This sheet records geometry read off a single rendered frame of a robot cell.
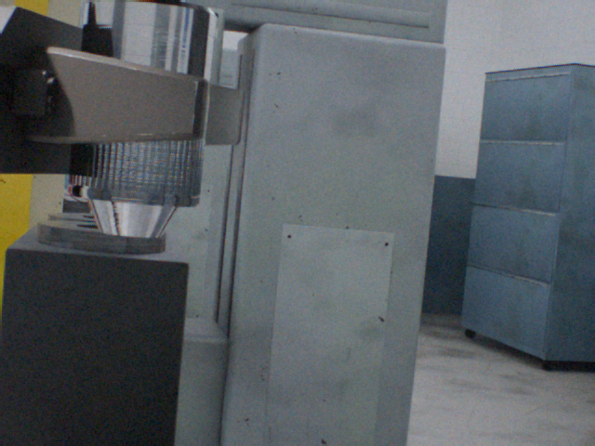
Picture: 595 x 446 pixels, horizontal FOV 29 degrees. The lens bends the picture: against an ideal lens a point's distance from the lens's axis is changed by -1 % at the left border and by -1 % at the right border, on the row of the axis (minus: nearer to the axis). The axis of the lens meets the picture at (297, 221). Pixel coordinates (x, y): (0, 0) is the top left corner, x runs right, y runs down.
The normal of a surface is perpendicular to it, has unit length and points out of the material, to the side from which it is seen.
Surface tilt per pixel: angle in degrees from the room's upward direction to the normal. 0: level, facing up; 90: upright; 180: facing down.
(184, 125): 90
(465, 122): 90
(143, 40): 90
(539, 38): 90
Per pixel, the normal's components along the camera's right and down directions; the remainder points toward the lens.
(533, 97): -0.96, -0.07
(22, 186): 0.26, 0.07
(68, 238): -0.44, 0.00
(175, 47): 0.52, 0.10
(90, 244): -0.06, 0.05
